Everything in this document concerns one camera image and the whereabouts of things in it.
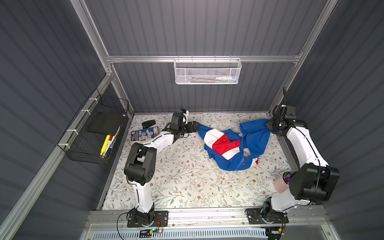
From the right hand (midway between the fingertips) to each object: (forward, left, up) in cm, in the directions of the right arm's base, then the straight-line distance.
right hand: (273, 125), depth 85 cm
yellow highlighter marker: (-19, +87, +6) cm, 90 cm away
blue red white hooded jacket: (-10, +19, -13) cm, 26 cm away
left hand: (+4, +43, -6) cm, 44 cm away
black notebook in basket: (-6, +90, +9) cm, 91 cm away
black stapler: (+17, +81, -19) cm, 85 cm away
